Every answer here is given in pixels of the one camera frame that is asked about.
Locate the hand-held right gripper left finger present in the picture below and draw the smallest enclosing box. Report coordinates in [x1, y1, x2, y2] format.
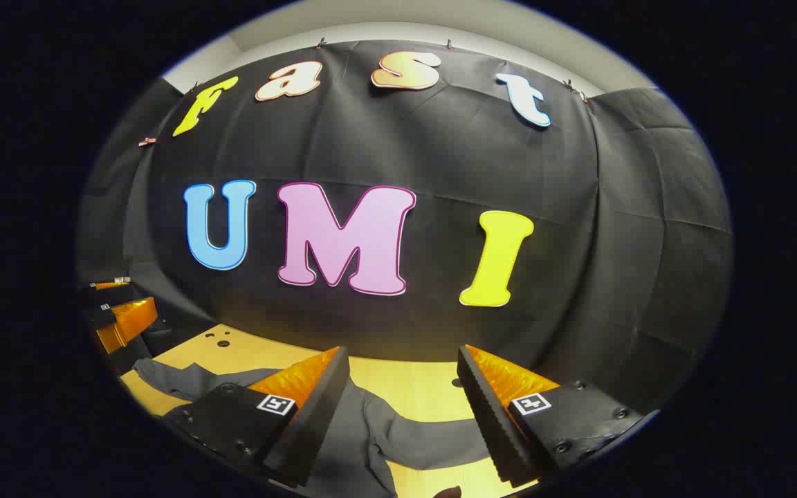
[162, 346, 351, 487]

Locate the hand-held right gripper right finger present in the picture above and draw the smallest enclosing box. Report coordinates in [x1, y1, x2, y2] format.
[457, 344, 647, 488]

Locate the grey polo shirt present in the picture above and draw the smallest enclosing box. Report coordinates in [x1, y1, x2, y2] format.
[132, 358, 510, 498]

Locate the black backdrop cloth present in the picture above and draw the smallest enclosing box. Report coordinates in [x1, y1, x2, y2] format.
[77, 38, 735, 416]

